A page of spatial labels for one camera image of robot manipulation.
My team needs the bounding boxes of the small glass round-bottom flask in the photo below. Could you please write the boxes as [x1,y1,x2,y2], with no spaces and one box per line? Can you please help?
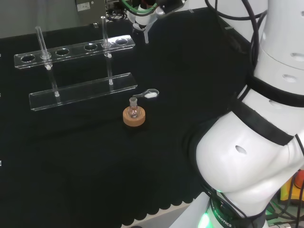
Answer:
[128,96,140,119]

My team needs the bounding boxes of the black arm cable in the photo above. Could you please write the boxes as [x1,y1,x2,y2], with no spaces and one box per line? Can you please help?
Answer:
[205,0,268,68]

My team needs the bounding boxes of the black cable bundle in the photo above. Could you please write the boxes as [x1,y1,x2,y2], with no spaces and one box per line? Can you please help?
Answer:
[105,4,130,23]

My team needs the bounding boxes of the yellow stop button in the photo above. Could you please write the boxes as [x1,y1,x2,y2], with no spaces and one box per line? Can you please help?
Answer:
[280,168,304,208]

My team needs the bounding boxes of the cork ring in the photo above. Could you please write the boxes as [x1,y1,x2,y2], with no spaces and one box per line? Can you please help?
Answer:
[122,106,146,128]

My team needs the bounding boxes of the grey metal box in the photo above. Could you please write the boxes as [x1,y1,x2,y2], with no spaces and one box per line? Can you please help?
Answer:
[75,0,106,26]

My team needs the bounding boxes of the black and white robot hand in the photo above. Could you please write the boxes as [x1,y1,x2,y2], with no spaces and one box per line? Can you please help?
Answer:
[128,0,165,33]

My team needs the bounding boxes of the clear acrylic funnel stand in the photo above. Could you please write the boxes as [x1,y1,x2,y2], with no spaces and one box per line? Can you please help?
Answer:
[13,16,138,112]

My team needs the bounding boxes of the green cable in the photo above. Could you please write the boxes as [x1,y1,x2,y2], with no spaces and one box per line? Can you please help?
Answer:
[120,0,158,15]

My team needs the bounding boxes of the black bench cloth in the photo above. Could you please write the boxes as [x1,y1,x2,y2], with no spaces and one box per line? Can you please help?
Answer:
[0,6,258,228]

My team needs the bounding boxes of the glass weighing funnel with powder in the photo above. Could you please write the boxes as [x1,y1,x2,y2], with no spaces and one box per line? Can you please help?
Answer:
[132,88,159,99]

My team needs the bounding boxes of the translucent plastic funnel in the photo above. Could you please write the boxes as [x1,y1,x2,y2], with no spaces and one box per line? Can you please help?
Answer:
[142,26,150,45]

